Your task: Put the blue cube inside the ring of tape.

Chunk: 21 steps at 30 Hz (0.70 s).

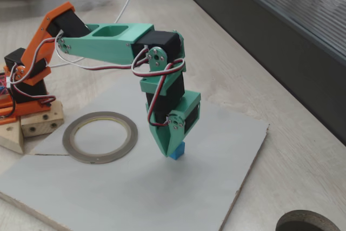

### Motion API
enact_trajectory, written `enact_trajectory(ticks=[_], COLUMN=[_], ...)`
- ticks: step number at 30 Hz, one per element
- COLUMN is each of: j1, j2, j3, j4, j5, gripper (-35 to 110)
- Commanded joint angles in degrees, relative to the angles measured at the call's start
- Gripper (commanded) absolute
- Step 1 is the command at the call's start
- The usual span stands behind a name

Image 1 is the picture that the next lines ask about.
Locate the wooden arm mounting base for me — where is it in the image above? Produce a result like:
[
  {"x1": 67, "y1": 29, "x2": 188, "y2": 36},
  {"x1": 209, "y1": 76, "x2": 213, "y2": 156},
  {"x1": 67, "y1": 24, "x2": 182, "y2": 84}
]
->
[{"x1": 0, "y1": 100, "x2": 65, "y2": 155}]

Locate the white laminated board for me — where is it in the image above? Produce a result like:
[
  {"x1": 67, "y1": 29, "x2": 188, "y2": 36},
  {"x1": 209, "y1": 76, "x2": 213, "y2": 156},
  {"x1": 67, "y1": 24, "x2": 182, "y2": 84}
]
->
[{"x1": 0, "y1": 76, "x2": 270, "y2": 231}]

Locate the blue cube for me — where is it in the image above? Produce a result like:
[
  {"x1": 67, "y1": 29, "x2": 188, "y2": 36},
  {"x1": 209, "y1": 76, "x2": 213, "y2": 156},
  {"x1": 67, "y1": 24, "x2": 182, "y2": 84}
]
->
[{"x1": 169, "y1": 141, "x2": 187, "y2": 161}]

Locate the round desk cable hole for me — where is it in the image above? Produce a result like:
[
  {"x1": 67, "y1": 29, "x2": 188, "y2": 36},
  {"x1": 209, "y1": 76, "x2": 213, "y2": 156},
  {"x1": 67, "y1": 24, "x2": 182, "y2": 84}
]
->
[{"x1": 275, "y1": 209, "x2": 342, "y2": 231}]

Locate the grey tape ring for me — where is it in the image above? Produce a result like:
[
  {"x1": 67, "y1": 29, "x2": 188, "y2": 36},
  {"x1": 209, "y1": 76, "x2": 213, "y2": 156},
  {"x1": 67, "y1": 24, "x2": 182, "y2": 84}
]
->
[{"x1": 62, "y1": 111, "x2": 139, "y2": 165}]

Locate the grey ribbed desk partition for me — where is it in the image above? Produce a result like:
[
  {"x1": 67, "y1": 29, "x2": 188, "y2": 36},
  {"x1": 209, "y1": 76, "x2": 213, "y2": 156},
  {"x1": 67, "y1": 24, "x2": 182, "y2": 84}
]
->
[{"x1": 164, "y1": 0, "x2": 346, "y2": 147}]

